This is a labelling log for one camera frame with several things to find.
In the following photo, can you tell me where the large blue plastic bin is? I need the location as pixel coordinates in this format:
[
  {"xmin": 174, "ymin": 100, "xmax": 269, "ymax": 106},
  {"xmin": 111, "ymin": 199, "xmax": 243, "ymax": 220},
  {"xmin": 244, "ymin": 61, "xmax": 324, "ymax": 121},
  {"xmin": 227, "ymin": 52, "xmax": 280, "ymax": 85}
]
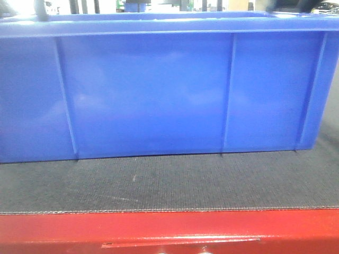
[{"xmin": 1, "ymin": 12, "xmax": 338, "ymax": 163}]

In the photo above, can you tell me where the black conveyor belt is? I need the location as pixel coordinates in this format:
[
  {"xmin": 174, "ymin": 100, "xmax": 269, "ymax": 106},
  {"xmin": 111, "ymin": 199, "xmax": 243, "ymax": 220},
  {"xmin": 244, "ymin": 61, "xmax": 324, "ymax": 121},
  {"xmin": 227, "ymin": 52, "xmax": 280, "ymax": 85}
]
[{"xmin": 0, "ymin": 132, "xmax": 339, "ymax": 214}]

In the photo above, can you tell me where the red conveyor frame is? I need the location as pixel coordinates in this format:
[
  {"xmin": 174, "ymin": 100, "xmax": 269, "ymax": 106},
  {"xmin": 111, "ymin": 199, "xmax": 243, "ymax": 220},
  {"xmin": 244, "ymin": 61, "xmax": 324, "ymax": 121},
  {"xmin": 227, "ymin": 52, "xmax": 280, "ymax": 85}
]
[{"xmin": 1, "ymin": 209, "xmax": 338, "ymax": 253}]

